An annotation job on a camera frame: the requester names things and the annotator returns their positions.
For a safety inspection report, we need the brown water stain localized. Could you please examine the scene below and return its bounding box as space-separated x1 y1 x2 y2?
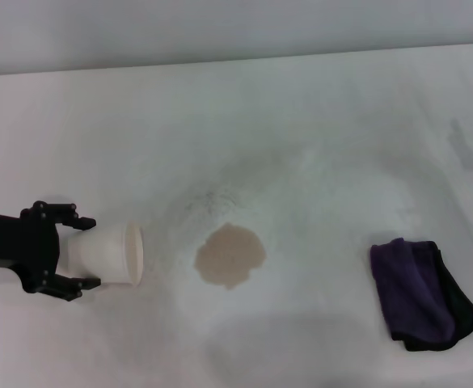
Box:
193 222 267 290

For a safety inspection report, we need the purple rag with black edge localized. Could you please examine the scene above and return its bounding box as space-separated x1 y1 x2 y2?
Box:
369 237 473 352

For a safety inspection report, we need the white paper cup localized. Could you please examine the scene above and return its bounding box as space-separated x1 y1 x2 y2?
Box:
64 220 145 289

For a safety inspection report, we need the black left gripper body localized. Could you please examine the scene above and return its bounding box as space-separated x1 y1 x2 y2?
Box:
0 200 61 294

